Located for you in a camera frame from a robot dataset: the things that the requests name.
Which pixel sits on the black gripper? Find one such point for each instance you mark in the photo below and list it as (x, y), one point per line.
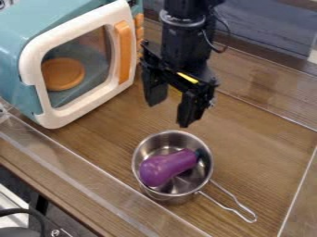
(182, 52)

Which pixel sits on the purple toy eggplant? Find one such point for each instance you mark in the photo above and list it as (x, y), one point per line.
(160, 168)

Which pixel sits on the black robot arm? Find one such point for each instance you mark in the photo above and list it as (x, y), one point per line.
(192, 7)

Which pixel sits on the yellow toy banana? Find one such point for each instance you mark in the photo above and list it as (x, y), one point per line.
(186, 77)

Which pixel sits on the orange microwave turntable plate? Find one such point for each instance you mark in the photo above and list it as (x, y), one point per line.
(63, 73)

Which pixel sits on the teal toy microwave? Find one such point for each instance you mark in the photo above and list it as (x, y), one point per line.
(99, 32)

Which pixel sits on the clear acrylic table barrier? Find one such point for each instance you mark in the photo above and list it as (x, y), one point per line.
(103, 203)

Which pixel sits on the silver pot with wire handle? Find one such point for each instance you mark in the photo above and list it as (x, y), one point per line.
(182, 187)

